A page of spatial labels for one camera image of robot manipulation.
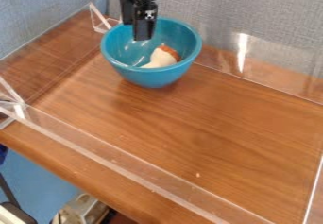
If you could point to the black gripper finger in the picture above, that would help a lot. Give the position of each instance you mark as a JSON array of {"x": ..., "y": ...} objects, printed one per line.
[
  {"x": 144, "y": 20},
  {"x": 127, "y": 11}
]

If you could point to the blue bowl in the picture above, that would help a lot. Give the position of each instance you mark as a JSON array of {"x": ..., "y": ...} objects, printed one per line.
[{"x": 128, "y": 55}]

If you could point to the clear acrylic tray walls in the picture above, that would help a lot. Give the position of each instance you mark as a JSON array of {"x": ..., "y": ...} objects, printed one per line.
[{"x": 220, "y": 149}]

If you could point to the white power strip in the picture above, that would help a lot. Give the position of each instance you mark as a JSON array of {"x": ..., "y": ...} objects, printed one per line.
[{"x": 81, "y": 210}]

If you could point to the black stand leg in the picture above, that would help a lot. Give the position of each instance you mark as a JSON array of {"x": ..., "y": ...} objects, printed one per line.
[{"x": 10, "y": 212}]

